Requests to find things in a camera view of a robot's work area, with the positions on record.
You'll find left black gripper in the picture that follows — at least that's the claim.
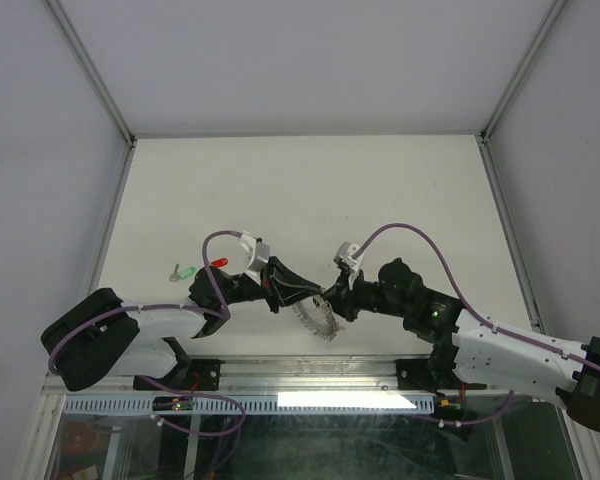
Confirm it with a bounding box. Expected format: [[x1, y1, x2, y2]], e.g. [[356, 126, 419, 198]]
[[216, 256, 321, 314]]

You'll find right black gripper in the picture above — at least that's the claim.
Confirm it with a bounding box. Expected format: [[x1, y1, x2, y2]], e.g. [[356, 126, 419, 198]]
[[314, 267, 411, 324]]

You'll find metal disc with keyrings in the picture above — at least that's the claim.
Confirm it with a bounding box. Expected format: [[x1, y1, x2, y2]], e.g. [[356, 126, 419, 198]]
[[292, 296, 343, 342]]

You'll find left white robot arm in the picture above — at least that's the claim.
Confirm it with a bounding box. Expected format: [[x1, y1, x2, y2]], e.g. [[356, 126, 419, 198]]
[[40, 256, 323, 392]]

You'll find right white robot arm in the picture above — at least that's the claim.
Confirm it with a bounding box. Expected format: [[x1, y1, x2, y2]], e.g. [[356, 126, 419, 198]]
[[326, 258, 600, 433]]

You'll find red tag key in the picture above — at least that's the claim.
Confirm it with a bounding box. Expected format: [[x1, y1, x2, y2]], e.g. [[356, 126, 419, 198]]
[[210, 257, 228, 268]]

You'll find green tag key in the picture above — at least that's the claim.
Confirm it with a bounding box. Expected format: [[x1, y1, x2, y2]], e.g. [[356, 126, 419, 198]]
[[169, 264, 197, 282]]

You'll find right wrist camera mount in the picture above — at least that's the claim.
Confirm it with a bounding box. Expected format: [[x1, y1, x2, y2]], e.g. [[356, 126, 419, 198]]
[[334, 242, 365, 290]]

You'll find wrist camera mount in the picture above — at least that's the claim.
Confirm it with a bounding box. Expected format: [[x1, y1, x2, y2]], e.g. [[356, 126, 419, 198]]
[[334, 242, 365, 290], [238, 231, 270, 285]]

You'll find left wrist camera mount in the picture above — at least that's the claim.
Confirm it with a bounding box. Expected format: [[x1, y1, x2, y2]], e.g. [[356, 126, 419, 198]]
[[238, 231, 270, 285]]

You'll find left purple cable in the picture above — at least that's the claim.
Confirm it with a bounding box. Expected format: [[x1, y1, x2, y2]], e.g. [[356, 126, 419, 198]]
[[47, 229, 246, 376]]

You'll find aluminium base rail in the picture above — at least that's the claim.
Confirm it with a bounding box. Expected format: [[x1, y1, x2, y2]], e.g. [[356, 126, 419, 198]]
[[44, 352, 461, 396]]

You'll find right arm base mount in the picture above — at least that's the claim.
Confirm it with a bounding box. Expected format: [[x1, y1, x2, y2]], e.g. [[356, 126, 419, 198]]
[[395, 358, 454, 393]]

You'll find white slotted cable duct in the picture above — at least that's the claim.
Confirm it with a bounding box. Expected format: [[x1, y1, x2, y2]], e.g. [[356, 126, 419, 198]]
[[64, 392, 435, 416]]

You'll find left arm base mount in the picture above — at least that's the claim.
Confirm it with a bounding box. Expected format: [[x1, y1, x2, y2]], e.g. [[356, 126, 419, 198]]
[[154, 356, 224, 392]]

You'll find aluminium frame post left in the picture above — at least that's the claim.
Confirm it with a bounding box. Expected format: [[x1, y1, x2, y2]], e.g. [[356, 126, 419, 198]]
[[42, 0, 136, 146]]

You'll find aluminium frame post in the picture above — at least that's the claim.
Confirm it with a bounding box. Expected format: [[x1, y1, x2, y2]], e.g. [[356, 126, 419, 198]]
[[42, 0, 136, 146], [479, 0, 570, 143]]

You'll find aluminium frame post right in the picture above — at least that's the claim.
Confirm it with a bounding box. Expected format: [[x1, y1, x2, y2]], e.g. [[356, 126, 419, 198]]
[[479, 0, 570, 143]]

